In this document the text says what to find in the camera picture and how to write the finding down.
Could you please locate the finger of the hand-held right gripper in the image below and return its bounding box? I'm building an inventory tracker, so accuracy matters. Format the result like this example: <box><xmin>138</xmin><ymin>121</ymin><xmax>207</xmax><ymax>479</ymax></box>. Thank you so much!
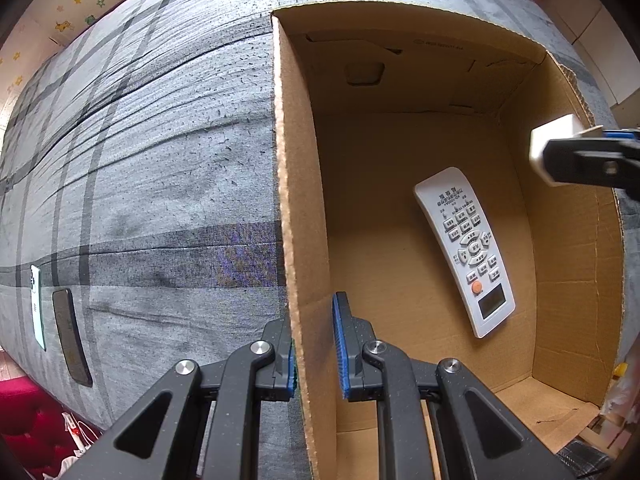
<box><xmin>580</xmin><ymin>125</ymin><xmax>640</xmax><ymax>143</ymax></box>
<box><xmin>544</xmin><ymin>137</ymin><xmax>640</xmax><ymax>190</ymax></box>

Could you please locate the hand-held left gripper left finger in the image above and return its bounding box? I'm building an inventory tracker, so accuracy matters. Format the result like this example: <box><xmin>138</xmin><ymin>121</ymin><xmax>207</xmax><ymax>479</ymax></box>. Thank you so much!
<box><xmin>65</xmin><ymin>319</ymin><xmax>298</xmax><ymax>480</ymax></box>

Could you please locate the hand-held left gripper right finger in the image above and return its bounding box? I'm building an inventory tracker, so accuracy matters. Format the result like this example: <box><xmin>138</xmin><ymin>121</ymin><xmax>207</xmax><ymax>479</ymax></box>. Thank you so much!
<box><xmin>332</xmin><ymin>291</ymin><xmax>576</xmax><ymax>480</ymax></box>

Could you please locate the white charger with prongs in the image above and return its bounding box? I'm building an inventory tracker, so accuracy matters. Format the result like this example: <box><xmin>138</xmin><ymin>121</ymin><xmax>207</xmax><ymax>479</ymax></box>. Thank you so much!
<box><xmin>529</xmin><ymin>114</ymin><xmax>586</xmax><ymax>187</ymax></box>

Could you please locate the brown cardboard box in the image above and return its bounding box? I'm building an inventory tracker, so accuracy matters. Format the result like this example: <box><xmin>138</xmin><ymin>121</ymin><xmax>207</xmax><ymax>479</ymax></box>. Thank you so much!
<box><xmin>270</xmin><ymin>1</ymin><xmax>626</xmax><ymax>480</ymax></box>

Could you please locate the white remote control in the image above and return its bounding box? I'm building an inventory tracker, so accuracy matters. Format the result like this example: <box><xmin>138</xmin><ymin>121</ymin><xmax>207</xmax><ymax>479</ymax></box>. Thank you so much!
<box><xmin>413</xmin><ymin>166</ymin><xmax>516</xmax><ymax>339</ymax></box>

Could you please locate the black smartphone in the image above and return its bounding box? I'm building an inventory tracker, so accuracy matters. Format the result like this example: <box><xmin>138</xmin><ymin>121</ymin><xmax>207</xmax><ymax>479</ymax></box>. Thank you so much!
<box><xmin>52</xmin><ymin>288</ymin><xmax>94</xmax><ymax>387</ymax></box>

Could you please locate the grey plaid bed sheet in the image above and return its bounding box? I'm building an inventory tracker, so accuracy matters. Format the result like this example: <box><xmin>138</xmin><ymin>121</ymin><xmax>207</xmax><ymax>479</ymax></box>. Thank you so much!
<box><xmin>0</xmin><ymin>0</ymin><xmax>626</xmax><ymax>480</ymax></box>

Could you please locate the mint green smartphone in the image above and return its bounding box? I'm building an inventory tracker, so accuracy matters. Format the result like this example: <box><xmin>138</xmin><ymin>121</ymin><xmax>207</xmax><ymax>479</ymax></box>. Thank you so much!
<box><xmin>29</xmin><ymin>264</ymin><xmax>47</xmax><ymax>352</ymax></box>

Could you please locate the red tufted sofa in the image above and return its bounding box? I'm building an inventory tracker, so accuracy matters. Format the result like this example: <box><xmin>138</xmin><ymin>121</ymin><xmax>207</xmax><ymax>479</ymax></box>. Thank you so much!
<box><xmin>0</xmin><ymin>350</ymin><xmax>116</xmax><ymax>480</ymax></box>

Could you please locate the white cable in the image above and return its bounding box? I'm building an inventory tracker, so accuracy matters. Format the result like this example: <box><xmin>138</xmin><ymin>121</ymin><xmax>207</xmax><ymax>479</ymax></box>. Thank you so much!
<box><xmin>62</xmin><ymin>410</ymin><xmax>101</xmax><ymax>448</ymax></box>

